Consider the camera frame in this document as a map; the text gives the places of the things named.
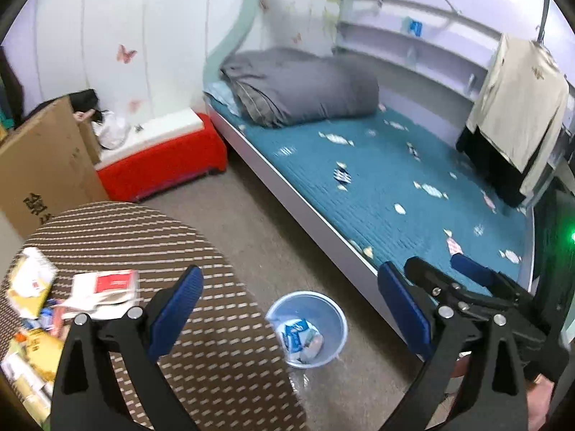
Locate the round table with dotted tablecloth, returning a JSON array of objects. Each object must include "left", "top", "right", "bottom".
[{"left": 0, "top": 201, "right": 308, "bottom": 431}]

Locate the bed with teal cover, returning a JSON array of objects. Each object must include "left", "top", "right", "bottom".
[{"left": 202, "top": 85, "right": 540, "bottom": 360}]

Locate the dark hanging coat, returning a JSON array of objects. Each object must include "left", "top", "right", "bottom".
[{"left": 0, "top": 47, "right": 23, "bottom": 126}]

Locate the blue plastic waste bin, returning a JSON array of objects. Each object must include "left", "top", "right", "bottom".
[{"left": 265, "top": 291, "right": 349, "bottom": 369}]

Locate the grey metal pole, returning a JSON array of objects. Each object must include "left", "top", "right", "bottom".
[{"left": 537, "top": 0, "right": 553, "bottom": 46}]

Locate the yellow flat packet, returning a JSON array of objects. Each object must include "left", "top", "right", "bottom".
[{"left": 9, "top": 327, "right": 66, "bottom": 380}]

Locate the blue checked pillow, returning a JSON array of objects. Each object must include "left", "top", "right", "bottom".
[{"left": 203, "top": 82, "right": 243, "bottom": 117}]

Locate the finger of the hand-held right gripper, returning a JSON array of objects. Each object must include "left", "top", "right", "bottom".
[
  {"left": 451, "top": 254, "right": 569, "bottom": 382},
  {"left": 404, "top": 257, "right": 492, "bottom": 319}
]

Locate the blue white crumpled packet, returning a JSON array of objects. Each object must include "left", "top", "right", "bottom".
[{"left": 276, "top": 319, "right": 324, "bottom": 364}]

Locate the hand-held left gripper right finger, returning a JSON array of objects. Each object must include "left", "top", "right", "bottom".
[{"left": 377, "top": 261, "right": 531, "bottom": 431}]

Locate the cream paper packet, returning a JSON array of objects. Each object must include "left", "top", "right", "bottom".
[{"left": 0, "top": 352, "right": 52, "bottom": 423}]

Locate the blue small snack packet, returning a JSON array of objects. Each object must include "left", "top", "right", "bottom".
[{"left": 22, "top": 298, "right": 66, "bottom": 337}]

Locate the red storage bench white top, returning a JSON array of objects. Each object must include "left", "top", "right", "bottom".
[{"left": 94, "top": 108, "right": 227, "bottom": 203}]

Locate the cream hanging jacket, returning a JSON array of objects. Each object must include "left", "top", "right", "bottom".
[{"left": 465, "top": 33, "right": 571, "bottom": 196}]

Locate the large cardboard box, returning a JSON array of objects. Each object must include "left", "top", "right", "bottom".
[{"left": 0, "top": 96, "right": 111, "bottom": 238}]

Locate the grey folded quilt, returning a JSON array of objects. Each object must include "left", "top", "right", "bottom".
[{"left": 219, "top": 47, "right": 380, "bottom": 129}]

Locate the teal patterned bedsheet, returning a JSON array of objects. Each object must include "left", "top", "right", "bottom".
[{"left": 207, "top": 94, "right": 533, "bottom": 297}]

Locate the yellow white carton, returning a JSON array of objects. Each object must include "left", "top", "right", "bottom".
[{"left": 6, "top": 247, "right": 59, "bottom": 319}]

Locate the person's right hand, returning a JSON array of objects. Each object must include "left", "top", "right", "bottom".
[{"left": 525, "top": 372, "right": 560, "bottom": 431}]

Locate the white plastic bag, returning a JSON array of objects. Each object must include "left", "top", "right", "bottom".
[{"left": 92, "top": 112, "right": 131, "bottom": 150}]

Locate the black hanging garment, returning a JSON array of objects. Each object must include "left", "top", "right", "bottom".
[{"left": 456, "top": 121, "right": 537, "bottom": 209}]

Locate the black bag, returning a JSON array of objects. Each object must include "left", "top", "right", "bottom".
[{"left": 67, "top": 89, "right": 106, "bottom": 122}]

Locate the white red paper packet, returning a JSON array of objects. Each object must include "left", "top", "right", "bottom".
[{"left": 67, "top": 269, "right": 140, "bottom": 319}]

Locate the white wall shelf unit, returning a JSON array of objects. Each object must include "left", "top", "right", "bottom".
[{"left": 335, "top": 0, "right": 504, "bottom": 99}]

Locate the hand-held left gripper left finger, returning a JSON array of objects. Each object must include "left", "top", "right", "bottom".
[{"left": 50, "top": 264, "right": 205, "bottom": 431}]

